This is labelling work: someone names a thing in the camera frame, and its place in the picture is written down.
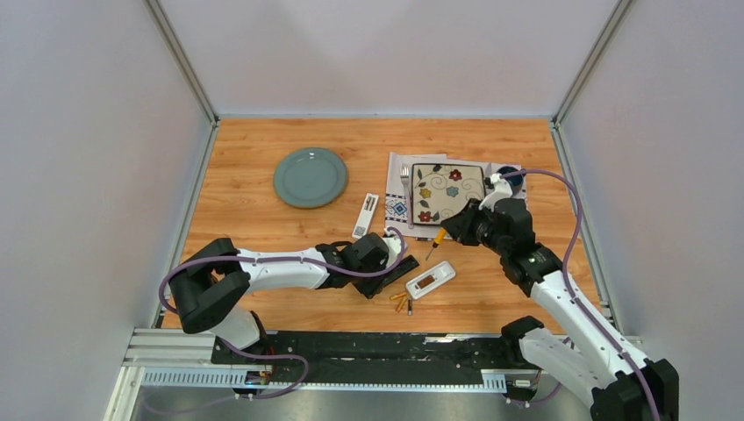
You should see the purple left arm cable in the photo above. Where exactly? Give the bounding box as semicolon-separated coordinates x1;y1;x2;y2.
158;227;408;315

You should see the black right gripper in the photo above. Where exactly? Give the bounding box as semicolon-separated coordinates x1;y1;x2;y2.
440;198;508;257

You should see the dark blue mug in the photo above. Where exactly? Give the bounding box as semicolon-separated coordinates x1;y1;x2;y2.
495;166;525;195

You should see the silver fork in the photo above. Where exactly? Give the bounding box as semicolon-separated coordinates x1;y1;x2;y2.
400;163;414;229

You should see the teal round plate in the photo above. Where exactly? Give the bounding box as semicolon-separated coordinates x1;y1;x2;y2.
273;147;349;209

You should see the aluminium frame rail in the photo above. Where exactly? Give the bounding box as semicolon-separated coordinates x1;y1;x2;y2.
123;328;215;368

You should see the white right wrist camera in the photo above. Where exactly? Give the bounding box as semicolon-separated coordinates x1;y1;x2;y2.
478;173;513;211

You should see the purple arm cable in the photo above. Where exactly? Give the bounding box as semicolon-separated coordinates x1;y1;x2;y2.
158;227;408;315
502;168;661;421

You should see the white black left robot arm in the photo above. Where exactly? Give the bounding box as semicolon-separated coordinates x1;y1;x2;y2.
162;228;407;334

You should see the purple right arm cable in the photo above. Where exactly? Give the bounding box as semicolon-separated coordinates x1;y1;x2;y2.
502;168;661;421

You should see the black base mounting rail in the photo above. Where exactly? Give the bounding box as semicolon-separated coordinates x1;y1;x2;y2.
211;331;542;401

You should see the long white remote control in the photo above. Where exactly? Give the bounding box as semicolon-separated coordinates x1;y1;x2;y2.
351;193;379;239

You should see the short white remote control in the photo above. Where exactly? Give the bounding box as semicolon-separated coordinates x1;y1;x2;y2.
405;260;456;300

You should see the floral square ceramic plate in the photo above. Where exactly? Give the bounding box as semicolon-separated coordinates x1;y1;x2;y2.
411;163;485;225

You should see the yellow handled screwdriver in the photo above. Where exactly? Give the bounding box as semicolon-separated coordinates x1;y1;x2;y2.
425;227;447;260

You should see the black remote control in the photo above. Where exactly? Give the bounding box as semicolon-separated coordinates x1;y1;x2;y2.
373;255;419;295

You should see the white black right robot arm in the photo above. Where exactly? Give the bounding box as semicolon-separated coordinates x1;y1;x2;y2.
440;198;679;420

